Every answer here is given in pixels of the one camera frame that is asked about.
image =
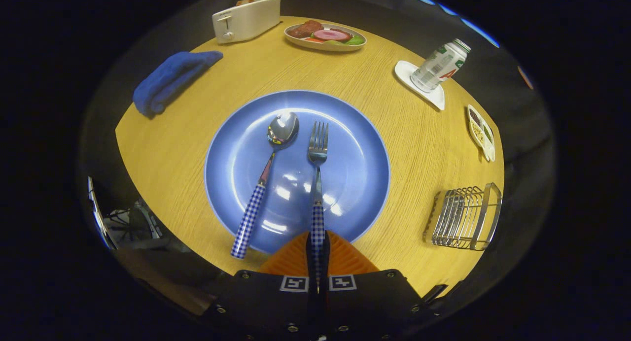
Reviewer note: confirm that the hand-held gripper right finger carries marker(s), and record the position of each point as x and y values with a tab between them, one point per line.
374	301

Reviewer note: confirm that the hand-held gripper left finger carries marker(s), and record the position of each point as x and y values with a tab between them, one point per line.
261	301

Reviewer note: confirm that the blue round plate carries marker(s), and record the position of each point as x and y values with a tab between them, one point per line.
355	173

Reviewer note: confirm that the white power strip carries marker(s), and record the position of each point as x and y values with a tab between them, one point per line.
98	218

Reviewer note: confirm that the white divided dish of beans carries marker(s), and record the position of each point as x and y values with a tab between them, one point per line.
482	134

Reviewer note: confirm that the white square coaster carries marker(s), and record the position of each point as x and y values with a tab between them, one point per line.
405	72

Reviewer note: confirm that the folded blue towel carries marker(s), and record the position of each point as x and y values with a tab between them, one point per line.
167	82

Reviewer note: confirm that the white bottle with green label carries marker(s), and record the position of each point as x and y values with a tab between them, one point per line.
436	67

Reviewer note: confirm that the grey plate of food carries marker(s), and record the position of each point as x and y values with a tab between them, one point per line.
305	44

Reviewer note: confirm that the green lettuce leaf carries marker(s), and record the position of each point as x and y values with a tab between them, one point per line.
356	40

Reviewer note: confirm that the pink ham slice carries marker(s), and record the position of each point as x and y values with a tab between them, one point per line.
333	35

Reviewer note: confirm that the brown sausage slice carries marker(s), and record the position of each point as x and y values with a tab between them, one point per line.
303	29

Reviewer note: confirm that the white toaster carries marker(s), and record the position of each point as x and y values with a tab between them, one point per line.
251	20

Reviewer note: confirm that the brown toast slice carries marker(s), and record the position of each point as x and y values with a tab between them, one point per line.
254	0

